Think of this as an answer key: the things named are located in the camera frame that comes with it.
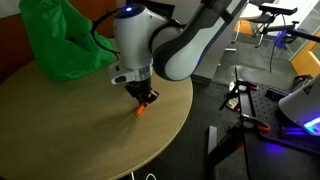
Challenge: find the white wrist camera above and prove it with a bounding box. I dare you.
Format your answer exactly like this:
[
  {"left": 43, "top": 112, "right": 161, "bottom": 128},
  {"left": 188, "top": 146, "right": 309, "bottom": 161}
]
[{"left": 109, "top": 64, "right": 135, "bottom": 84}]

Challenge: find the orange marker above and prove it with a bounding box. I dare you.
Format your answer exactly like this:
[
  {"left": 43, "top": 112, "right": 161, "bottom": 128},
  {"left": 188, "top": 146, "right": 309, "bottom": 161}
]
[{"left": 136, "top": 103, "right": 148, "bottom": 115}]

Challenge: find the black camera stand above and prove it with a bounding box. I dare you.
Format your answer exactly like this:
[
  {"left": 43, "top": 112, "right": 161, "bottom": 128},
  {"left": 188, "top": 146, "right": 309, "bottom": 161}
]
[{"left": 254, "top": 3, "right": 320, "bottom": 73}]

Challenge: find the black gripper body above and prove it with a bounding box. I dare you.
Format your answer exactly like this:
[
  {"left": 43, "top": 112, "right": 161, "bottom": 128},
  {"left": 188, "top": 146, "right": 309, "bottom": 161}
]
[{"left": 125, "top": 78, "right": 152, "bottom": 99}]

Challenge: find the black clamp orange tip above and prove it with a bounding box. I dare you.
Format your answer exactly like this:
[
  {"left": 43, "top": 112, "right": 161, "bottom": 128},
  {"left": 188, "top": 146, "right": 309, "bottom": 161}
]
[{"left": 219, "top": 79, "right": 258, "bottom": 111}]

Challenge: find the round wooden table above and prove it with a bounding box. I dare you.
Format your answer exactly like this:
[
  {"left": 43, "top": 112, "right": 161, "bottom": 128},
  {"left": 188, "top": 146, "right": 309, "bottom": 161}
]
[{"left": 0, "top": 62, "right": 193, "bottom": 180}]

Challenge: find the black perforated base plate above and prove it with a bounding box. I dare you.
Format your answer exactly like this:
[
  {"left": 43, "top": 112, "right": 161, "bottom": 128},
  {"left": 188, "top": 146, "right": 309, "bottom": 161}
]
[{"left": 238, "top": 83, "right": 320, "bottom": 155}]

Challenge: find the white floor cable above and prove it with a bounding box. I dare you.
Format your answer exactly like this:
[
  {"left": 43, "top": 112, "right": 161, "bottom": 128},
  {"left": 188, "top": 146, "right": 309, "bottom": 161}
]
[{"left": 129, "top": 171, "right": 158, "bottom": 180}]

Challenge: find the green plastic bag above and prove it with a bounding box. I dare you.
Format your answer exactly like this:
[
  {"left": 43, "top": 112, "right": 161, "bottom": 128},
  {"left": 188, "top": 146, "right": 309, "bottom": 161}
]
[{"left": 19, "top": 0, "right": 115, "bottom": 80}]

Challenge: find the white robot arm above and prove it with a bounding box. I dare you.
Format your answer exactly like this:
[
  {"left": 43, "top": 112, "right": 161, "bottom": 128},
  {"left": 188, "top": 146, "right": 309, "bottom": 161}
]
[{"left": 109, "top": 0, "right": 246, "bottom": 105}]

